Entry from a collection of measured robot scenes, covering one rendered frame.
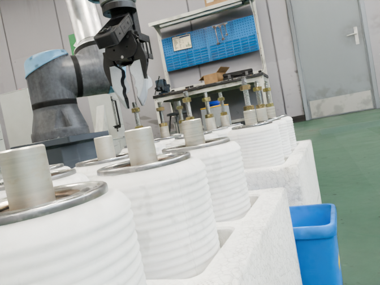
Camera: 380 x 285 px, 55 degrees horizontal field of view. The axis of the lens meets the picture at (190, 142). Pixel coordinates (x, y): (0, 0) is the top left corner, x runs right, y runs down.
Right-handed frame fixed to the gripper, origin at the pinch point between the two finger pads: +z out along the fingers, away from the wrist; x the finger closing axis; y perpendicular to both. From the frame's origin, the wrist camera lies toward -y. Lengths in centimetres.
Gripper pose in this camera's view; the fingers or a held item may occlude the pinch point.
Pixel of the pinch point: (132, 100)
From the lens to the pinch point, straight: 77.2
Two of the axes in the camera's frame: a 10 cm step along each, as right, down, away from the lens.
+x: -9.4, 1.6, 3.1
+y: 3.0, -1.1, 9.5
